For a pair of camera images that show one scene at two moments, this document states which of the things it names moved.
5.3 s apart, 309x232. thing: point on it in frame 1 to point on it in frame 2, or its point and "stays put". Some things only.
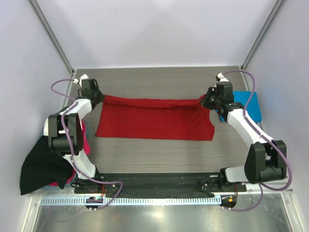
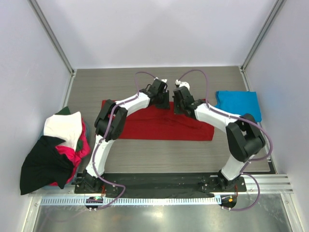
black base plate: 161,182 stays put
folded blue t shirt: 253,107 stays put
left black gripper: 101,95 to 166,105
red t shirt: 165,120 stays put
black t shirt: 42,166 stays put
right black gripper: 205,102 to 176,110
